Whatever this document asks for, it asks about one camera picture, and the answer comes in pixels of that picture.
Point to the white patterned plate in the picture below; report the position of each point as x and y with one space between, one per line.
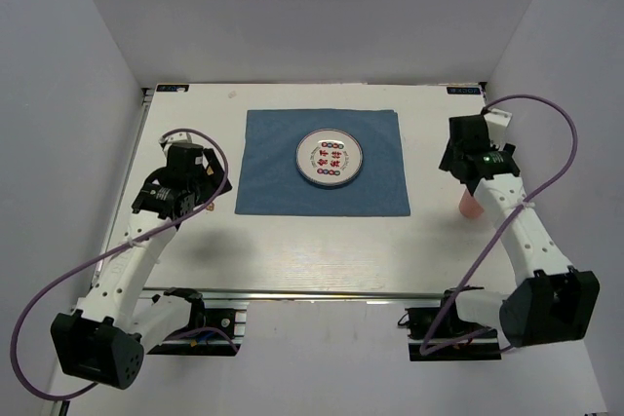
329 158

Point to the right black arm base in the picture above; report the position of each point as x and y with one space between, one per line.
416 322

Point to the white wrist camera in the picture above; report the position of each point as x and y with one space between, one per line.
497 122
165 141

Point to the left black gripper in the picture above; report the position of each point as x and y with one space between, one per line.
213 180

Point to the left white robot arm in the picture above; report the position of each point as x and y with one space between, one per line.
105 339

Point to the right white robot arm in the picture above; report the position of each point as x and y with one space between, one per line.
552 302

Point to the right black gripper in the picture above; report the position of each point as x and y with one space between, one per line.
447 158

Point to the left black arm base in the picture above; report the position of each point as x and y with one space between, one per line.
216 327

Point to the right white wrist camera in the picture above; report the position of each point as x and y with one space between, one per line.
497 122

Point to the blue cloth napkin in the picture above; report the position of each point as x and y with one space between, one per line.
271 184

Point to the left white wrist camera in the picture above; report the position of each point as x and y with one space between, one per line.
165 141

